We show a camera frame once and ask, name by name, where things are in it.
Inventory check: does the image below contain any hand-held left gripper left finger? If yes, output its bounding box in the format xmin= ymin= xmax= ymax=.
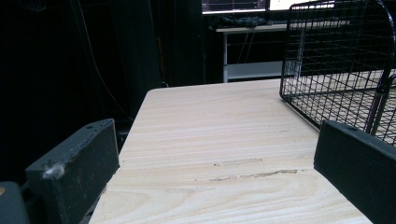
xmin=25 ymin=118 xmax=120 ymax=224

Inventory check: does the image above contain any dark cloth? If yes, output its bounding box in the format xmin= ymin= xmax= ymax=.
xmin=218 ymin=14 xmax=274 ymax=29

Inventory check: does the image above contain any dark curtain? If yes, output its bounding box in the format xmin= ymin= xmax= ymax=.
xmin=0 ymin=0 xmax=206 ymax=185

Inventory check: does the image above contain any computer monitor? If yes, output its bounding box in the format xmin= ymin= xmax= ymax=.
xmin=201 ymin=0 xmax=271 ymax=15

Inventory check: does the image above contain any black wire basket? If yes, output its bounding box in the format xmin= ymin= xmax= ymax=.
xmin=278 ymin=0 xmax=396 ymax=147

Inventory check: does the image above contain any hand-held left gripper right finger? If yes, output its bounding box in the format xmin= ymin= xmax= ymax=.
xmin=313 ymin=119 xmax=396 ymax=224

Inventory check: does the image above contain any thin cable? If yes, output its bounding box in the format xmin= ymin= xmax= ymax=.
xmin=76 ymin=0 xmax=135 ymax=122

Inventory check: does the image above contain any white desk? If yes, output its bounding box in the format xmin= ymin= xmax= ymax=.
xmin=215 ymin=20 xmax=349 ymax=84

